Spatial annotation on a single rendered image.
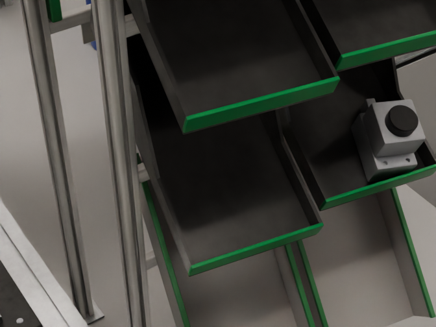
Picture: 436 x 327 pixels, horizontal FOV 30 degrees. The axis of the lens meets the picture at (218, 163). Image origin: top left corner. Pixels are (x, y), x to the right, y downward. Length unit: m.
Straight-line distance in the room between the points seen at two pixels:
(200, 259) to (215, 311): 0.14
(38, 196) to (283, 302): 0.55
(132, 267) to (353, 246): 0.26
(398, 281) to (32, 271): 0.46
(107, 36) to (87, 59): 0.97
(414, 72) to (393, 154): 0.98
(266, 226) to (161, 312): 0.40
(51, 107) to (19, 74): 0.71
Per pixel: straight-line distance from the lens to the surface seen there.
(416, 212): 1.30
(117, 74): 0.70
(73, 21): 0.86
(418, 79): 1.80
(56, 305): 1.03
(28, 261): 1.08
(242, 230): 0.75
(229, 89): 0.64
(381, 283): 0.96
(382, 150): 0.79
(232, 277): 0.87
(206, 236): 0.74
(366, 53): 0.69
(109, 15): 0.66
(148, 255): 0.85
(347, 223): 0.94
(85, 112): 1.48
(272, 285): 0.89
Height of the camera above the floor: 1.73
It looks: 40 degrees down
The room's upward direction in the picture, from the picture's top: straight up
